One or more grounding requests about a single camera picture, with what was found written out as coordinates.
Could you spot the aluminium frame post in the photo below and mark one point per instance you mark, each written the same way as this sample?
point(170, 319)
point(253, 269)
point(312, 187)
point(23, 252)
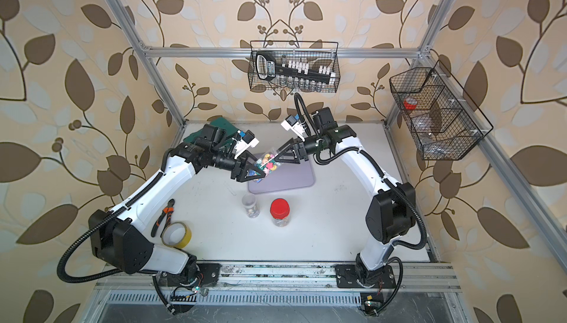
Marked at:
point(421, 56)

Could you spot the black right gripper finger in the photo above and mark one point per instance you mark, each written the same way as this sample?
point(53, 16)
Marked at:
point(290, 159)
point(292, 149)

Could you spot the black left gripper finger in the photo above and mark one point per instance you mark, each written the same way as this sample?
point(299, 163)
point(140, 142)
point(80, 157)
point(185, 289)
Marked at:
point(242, 174)
point(259, 174)

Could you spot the lilac plastic tray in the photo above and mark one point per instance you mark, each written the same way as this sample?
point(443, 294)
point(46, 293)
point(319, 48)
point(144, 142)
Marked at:
point(285, 177)

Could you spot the red lidded jar in basket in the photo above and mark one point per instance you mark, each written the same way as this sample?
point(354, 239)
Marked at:
point(410, 103)

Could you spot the open clear jar of candies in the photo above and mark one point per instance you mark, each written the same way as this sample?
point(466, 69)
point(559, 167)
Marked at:
point(249, 202)

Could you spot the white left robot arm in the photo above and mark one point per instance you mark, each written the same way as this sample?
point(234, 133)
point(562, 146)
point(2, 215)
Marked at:
point(118, 236)

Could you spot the green plastic block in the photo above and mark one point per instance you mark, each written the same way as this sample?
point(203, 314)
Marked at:
point(220, 129)

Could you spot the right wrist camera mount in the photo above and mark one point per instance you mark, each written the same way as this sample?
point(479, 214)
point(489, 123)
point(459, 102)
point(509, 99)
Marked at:
point(316, 123)

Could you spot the clear jar of star candies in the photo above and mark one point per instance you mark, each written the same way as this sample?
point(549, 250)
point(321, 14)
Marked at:
point(267, 161)

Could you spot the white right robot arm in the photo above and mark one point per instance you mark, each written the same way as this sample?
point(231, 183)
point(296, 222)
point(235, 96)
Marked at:
point(392, 218)

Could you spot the orange black pliers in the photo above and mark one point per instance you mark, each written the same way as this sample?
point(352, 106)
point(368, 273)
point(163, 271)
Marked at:
point(165, 217)

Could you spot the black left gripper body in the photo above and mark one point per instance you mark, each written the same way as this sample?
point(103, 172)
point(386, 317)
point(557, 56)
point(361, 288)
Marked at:
point(224, 163)

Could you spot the yellow tape roll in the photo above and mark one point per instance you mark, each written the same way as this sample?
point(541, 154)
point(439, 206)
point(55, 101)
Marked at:
point(176, 235)

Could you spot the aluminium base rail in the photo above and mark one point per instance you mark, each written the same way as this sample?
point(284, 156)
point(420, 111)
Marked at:
point(332, 284)

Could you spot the black wire basket back wall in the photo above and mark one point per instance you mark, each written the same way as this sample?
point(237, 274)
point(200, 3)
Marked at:
point(310, 50)

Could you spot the red lidded clear jar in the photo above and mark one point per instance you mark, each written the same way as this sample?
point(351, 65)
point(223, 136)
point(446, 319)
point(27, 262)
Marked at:
point(280, 212)

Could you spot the black socket set holder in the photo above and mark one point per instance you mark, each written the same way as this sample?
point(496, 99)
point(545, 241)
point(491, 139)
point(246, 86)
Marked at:
point(278, 66)

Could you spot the black wire basket wall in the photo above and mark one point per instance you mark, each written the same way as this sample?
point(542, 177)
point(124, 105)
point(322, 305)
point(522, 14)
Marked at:
point(448, 122)
point(310, 50)

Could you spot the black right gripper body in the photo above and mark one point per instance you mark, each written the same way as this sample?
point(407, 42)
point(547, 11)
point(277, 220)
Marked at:
point(314, 145)

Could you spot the black wire basket right wall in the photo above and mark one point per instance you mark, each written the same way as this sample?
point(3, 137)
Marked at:
point(448, 122)

